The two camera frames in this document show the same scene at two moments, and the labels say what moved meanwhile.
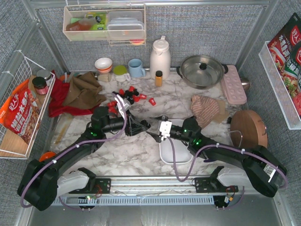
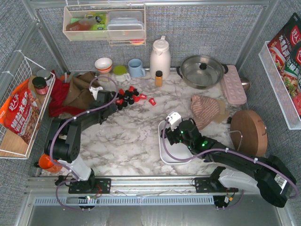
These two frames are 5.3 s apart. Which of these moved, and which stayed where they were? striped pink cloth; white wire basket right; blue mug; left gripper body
Moved: left gripper body
Stayed: white wire basket right; blue mug; striped pink cloth
